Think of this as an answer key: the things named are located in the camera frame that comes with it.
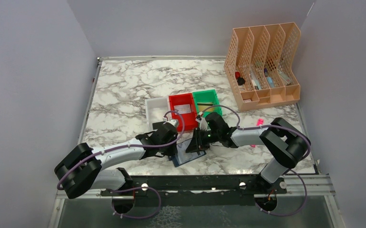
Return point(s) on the peach file organizer rack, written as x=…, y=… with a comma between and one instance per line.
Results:
x=264, y=48

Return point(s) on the navy blue card holder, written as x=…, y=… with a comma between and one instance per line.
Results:
x=182, y=157

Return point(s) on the silver card in red bin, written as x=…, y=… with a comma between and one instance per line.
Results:
x=183, y=108

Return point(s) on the red black stamp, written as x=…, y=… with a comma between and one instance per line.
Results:
x=240, y=80

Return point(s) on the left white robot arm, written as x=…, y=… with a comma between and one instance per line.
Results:
x=86, y=168

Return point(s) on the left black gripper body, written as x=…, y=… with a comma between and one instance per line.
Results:
x=169, y=151

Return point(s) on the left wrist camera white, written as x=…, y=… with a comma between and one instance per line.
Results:
x=173, y=122

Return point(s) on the gold card in green bin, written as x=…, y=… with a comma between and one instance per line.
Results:
x=203, y=106

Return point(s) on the white plastic bin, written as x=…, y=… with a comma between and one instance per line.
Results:
x=155, y=109

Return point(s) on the pink highlighter pen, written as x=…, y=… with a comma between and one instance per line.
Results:
x=259, y=122

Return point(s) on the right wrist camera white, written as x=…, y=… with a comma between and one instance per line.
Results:
x=203, y=125

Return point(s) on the clear pen pack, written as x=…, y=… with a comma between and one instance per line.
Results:
x=255, y=81

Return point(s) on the green plastic bin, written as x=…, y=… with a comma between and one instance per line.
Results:
x=207, y=96

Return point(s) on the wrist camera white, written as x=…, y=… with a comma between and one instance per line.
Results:
x=173, y=122
x=203, y=125

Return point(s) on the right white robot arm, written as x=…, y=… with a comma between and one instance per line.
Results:
x=287, y=145

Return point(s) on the red plastic bin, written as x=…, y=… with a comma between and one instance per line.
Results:
x=189, y=119

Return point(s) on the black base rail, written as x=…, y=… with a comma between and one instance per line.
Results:
x=212, y=190

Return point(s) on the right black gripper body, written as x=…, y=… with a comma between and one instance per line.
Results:
x=212, y=136

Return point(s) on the grey stapler in rack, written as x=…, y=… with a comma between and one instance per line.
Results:
x=287, y=80

